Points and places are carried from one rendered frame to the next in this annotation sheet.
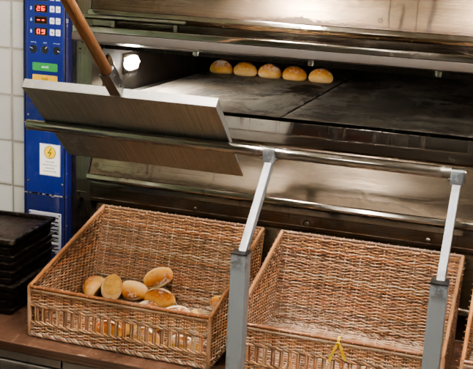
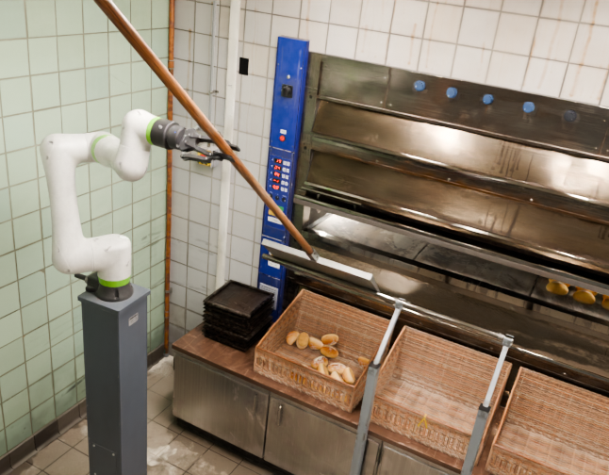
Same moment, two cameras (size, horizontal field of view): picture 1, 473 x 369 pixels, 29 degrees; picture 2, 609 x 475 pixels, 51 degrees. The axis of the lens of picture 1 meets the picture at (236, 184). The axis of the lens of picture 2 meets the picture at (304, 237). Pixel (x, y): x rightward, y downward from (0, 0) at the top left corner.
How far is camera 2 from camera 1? 0.90 m
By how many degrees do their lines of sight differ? 13
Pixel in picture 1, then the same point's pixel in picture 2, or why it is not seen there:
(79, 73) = (296, 213)
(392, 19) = (487, 222)
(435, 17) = (514, 226)
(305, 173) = (423, 296)
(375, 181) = (464, 309)
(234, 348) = (365, 413)
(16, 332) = (247, 367)
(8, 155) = (251, 249)
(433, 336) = (476, 434)
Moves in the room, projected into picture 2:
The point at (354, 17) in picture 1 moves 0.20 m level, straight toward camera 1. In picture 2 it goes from (464, 217) to (460, 232)
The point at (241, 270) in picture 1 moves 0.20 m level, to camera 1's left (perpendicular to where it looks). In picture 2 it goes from (373, 375) to (328, 366)
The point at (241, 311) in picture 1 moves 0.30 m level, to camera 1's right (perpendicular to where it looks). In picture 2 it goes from (370, 395) to (439, 409)
